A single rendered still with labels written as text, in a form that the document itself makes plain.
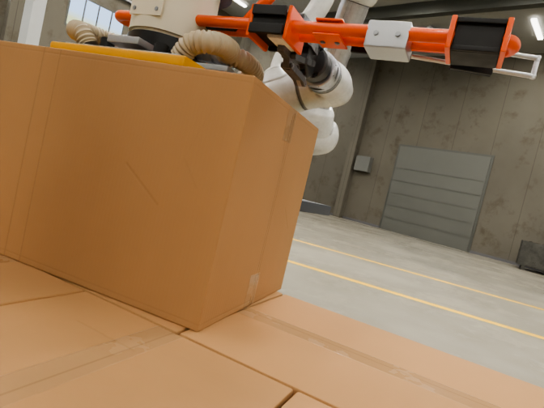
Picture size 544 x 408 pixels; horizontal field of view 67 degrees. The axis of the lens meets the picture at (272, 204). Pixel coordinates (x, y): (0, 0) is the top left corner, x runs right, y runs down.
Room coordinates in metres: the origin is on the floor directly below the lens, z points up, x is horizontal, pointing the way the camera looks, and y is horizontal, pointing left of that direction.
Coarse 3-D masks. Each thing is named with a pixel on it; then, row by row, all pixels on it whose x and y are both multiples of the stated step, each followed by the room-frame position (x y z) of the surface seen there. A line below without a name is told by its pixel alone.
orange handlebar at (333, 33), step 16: (128, 16) 0.92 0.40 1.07; (208, 16) 0.83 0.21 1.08; (224, 16) 0.82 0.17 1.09; (224, 32) 0.86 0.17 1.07; (240, 32) 0.85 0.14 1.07; (304, 32) 0.75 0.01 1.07; (320, 32) 0.73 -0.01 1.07; (336, 32) 0.72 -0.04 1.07; (352, 32) 0.71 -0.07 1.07; (416, 32) 0.67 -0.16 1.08; (432, 32) 0.66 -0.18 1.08; (336, 48) 0.78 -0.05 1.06; (416, 48) 0.71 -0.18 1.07; (432, 48) 0.70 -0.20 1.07; (512, 48) 0.62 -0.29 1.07
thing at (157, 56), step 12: (60, 48) 0.82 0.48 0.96; (72, 48) 0.81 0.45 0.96; (84, 48) 0.80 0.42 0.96; (96, 48) 0.78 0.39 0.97; (108, 48) 0.77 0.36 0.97; (120, 48) 0.78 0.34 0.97; (156, 48) 0.77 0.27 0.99; (168, 48) 0.78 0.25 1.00; (144, 60) 0.74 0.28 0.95; (156, 60) 0.72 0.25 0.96; (168, 60) 0.71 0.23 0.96; (180, 60) 0.70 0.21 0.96
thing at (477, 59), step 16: (448, 32) 0.64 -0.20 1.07; (464, 32) 0.64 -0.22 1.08; (480, 32) 0.63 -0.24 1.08; (496, 32) 0.62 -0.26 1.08; (448, 48) 0.64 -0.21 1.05; (464, 48) 0.63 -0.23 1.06; (480, 48) 0.62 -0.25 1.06; (496, 48) 0.61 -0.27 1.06; (448, 64) 0.70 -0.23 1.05; (464, 64) 0.68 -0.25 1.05; (480, 64) 0.67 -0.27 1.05; (496, 64) 0.66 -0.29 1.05
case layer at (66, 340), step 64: (0, 256) 0.76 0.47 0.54; (0, 320) 0.52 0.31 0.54; (64, 320) 0.56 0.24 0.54; (128, 320) 0.61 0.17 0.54; (256, 320) 0.74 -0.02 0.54; (320, 320) 0.82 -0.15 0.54; (0, 384) 0.39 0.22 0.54; (64, 384) 0.41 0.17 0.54; (128, 384) 0.44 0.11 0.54; (192, 384) 0.47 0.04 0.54; (256, 384) 0.51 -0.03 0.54; (320, 384) 0.55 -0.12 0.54; (384, 384) 0.59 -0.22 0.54; (448, 384) 0.65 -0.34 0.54; (512, 384) 0.72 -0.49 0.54
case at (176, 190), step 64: (0, 64) 0.80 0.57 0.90; (64, 64) 0.75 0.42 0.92; (128, 64) 0.70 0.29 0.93; (0, 128) 0.79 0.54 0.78; (64, 128) 0.74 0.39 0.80; (128, 128) 0.69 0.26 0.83; (192, 128) 0.65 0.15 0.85; (256, 128) 0.66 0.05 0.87; (0, 192) 0.78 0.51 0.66; (64, 192) 0.73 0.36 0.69; (128, 192) 0.68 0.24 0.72; (192, 192) 0.64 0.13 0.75; (256, 192) 0.72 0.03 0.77; (64, 256) 0.72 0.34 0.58; (128, 256) 0.67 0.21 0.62; (192, 256) 0.63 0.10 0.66; (256, 256) 0.78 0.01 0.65; (192, 320) 0.62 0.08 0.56
